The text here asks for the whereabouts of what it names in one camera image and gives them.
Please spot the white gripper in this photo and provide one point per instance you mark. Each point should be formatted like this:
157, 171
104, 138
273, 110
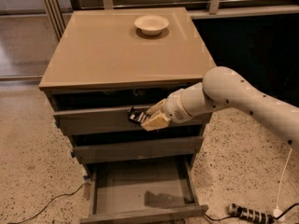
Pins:
174, 107

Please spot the black rxbar chocolate bar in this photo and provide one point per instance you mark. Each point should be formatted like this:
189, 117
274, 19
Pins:
137, 116

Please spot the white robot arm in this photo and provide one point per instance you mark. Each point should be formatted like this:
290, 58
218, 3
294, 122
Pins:
221, 88

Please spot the top grey drawer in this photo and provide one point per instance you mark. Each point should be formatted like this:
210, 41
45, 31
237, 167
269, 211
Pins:
95, 120

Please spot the grey drawer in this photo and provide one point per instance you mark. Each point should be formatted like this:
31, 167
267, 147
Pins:
143, 191
95, 120
138, 150

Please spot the grey drawer cabinet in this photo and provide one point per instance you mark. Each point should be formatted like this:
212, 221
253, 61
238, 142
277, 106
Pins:
103, 60

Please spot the bottom grey drawer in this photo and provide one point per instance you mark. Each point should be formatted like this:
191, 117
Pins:
143, 191

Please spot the middle grey drawer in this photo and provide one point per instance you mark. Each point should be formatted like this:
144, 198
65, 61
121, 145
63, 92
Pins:
138, 150

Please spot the white bowl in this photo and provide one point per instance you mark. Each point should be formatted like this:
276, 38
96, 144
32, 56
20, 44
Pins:
151, 24

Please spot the black power strip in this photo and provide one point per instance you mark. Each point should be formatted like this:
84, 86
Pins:
249, 215

